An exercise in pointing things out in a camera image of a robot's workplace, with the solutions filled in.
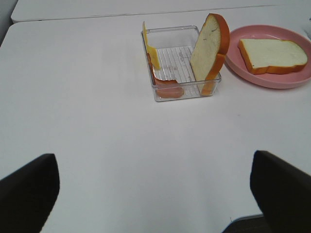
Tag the bread slice in left tray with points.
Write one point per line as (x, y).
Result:
(209, 52)

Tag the bread slice from tray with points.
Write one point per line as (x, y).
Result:
(272, 56)

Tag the clear left plastic tray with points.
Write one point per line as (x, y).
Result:
(174, 46)

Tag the yellow cheese slice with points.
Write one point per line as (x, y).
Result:
(151, 51)

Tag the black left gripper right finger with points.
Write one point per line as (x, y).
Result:
(282, 193)

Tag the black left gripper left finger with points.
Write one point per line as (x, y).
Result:
(28, 195)

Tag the bacon strip from tray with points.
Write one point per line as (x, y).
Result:
(168, 89)

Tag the pink round plate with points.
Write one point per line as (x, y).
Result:
(235, 61)

